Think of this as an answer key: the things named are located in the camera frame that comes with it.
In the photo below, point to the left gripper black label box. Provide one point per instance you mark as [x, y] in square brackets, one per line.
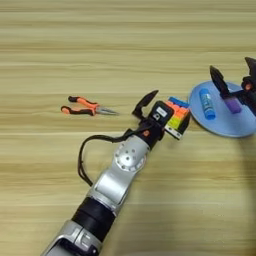
[160, 113]

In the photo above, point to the purple rectangular block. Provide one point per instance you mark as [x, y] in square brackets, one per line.
[232, 105]

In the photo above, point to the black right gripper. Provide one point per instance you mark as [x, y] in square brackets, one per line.
[250, 95]

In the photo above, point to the round blue plate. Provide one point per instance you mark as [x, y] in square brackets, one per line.
[226, 123]

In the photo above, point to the blue glue stick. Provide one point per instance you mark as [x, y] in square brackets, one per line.
[207, 103]

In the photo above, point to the orange black needle-nose pliers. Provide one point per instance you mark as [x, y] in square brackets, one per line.
[85, 104]

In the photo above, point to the colourful toy brick block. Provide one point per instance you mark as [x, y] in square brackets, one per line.
[176, 113]

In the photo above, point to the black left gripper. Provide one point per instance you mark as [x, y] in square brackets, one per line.
[151, 131]

